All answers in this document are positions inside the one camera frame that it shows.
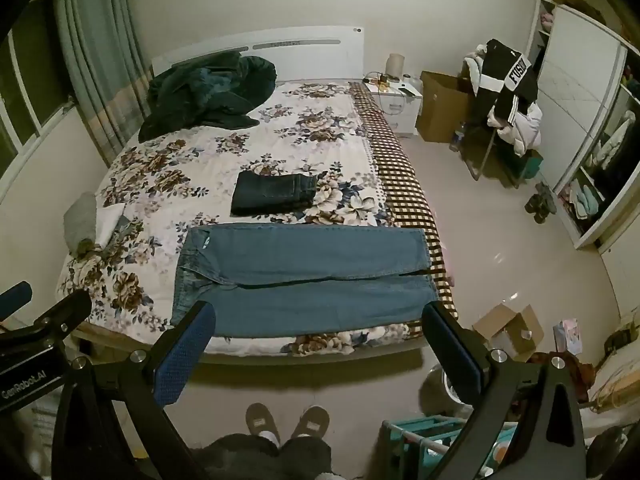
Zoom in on cream fleece garment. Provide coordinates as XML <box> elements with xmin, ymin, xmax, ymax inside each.
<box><xmin>462</xmin><ymin>44</ymin><xmax>489</xmax><ymax>97</ymax></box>

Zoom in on white framed window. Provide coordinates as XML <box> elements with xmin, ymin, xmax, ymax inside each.
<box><xmin>0</xmin><ymin>0</ymin><xmax>77</xmax><ymax>187</ymax></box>

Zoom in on dark metal chair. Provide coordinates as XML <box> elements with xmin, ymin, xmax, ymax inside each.
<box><xmin>459</xmin><ymin>107</ymin><xmax>542</xmax><ymax>190</ymax></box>

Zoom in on green storage box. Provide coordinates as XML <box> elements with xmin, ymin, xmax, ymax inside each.
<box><xmin>519</xmin><ymin>148</ymin><xmax>545</xmax><ymax>179</ymax></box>

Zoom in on brown checked blanket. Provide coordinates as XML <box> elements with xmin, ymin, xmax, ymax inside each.
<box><xmin>349</xmin><ymin>81</ymin><xmax>459</xmax><ymax>322</ymax></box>

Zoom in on white puffy jacket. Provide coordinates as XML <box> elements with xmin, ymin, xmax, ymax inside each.
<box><xmin>487</xmin><ymin>101</ymin><xmax>544</xmax><ymax>157</ymax></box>

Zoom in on large closed cardboard box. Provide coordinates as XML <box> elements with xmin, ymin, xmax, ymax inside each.
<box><xmin>415</xmin><ymin>70</ymin><xmax>482</xmax><ymax>144</ymax></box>

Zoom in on pair of dark shoes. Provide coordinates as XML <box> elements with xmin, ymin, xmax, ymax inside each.
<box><xmin>523</xmin><ymin>181</ymin><xmax>558</xmax><ymax>225</ymax></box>

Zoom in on person's dark fleece pants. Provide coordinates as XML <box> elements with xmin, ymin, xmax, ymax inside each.
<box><xmin>192</xmin><ymin>434</ymin><xmax>334</xmax><ymax>480</ymax></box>

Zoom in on person's left slipper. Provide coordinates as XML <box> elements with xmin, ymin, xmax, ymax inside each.
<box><xmin>245</xmin><ymin>402</ymin><xmax>281</xmax><ymax>442</ymax></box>

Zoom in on white folded cloth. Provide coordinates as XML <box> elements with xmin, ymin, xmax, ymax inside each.
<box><xmin>94</xmin><ymin>203</ymin><xmax>127</xmax><ymax>247</ymax></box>

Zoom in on teal striped curtain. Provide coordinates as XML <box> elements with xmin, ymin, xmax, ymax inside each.
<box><xmin>52</xmin><ymin>0</ymin><xmax>152</xmax><ymax>169</ymax></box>

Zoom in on beige table lamp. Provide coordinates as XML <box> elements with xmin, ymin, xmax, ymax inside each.
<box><xmin>384</xmin><ymin>53</ymin><xmax>405</xmax><ymax>83</ymax></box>

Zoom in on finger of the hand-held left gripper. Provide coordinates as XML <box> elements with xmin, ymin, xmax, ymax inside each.
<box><xmin>27</xmin><ymin>288</ymin><xmax>94</xmax><ymax>343</ymax></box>
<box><xmin>0</xmin><ymin>281</ymin><xmax>34</xmax><ymax>322</ymax></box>

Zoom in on teal storage rack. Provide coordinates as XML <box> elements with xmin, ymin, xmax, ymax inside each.
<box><xmin>382</xmin><ymin>414</ymin><xmax>522</xmax><ymax>480</ymax></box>

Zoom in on white wardrobe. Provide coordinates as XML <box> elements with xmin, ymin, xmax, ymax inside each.
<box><xmin>524</xmin><ymin>0</ymin><xmax>640</xmax><ymax>252</ymax></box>

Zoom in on small open cardboard box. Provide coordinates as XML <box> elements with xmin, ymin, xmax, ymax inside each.
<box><xmin>472</xmin><ymin>303</ymin><xmax>545</xmax><ymax>364</ymax></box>

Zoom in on bed with floral sheet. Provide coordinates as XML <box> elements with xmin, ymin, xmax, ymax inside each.
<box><xmin>57</xmin><ymin>80</ymin><xmax>458</xmax><ymax>367</ymax></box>

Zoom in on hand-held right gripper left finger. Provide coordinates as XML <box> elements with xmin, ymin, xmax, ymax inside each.
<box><xmin>52</xmin><ymin>300</ymin><xmax>218</xmax><ymax>480</ymax></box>

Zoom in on dark folded jeans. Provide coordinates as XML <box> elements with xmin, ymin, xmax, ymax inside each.
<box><xmin>230</xmin><ymin>170</ymin><xmax>320</xmax><ymax>216</ymax></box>

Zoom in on person's slipper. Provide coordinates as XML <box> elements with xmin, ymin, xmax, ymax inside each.
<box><xmin>289</xmin><ymin>405</ymin><xmax>331</xmax><ymax>442</ymax></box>
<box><xmin>245</xmin><ymin>402</ymin><xmax>281</xmax><ymax>442</ymax></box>

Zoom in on dark green fleece blanket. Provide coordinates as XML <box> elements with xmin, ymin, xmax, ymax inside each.
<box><xmin>138</xmin><ymin>51</ymin><xmax>278</xmax><ymax>144</ymax></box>

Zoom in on white nightstand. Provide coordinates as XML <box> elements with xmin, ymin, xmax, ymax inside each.
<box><xmin>363</xmin><ymin>81</ymin><xmax>425</xmax><ymax>137</ymax></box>

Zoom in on person's right slipper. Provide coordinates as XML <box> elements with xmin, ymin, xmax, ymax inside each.
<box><xmin>289</xmin><ymin>405</ymin><xmax>331</xmax><ymax>442</ymax></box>

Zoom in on grey folded cloth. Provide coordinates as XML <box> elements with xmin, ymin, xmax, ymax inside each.
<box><xmin>63</xmin><ymin>192</ymin><xmax>98</xmax><ymax>252</ymax></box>

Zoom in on pastel printed box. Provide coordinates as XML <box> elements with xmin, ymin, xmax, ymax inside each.
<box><xmin>552</xmin><ymin>317</ymin><xmax>584</xmax><ymax>357</ymax></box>

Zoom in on light blue jeans pants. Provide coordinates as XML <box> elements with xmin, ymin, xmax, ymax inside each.
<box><xmin>170</xmin><ymin>223</ymin><xmax>454</xmax><ymax>339</ymax></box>

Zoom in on black and white jacket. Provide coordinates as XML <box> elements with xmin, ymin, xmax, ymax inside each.
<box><xmin>472</xmin><ymin>38</ymin><xmax>540</xmax><ymax>127</ymax></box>

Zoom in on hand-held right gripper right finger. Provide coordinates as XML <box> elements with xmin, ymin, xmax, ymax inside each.
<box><xmin>421</xmin><ymin>301</ymin><xmax>589</xmax><ymax>480</ymax></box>

